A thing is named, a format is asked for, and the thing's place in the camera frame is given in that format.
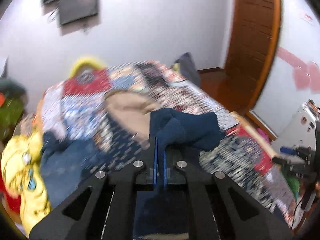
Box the navy patterned hooded jacket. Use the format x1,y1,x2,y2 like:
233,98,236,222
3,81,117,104
94,89,251,235

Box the blue denim jeans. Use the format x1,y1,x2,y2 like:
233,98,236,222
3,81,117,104
40,132,112,208

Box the red cloth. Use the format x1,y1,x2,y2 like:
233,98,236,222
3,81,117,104
0,177,21,214

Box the yellow cartoon blanket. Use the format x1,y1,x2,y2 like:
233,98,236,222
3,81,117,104
1,56,106,235

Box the colourful patchwork bedspread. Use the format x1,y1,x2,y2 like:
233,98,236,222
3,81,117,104
37,60,291,228

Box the dark blue pillow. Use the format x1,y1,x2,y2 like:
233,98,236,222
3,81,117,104
172,52,201,88

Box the brown wooden door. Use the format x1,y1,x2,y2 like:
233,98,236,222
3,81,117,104
199,0,282,116

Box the dark green cushion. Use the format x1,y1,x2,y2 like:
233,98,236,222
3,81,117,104
0,78,26,98

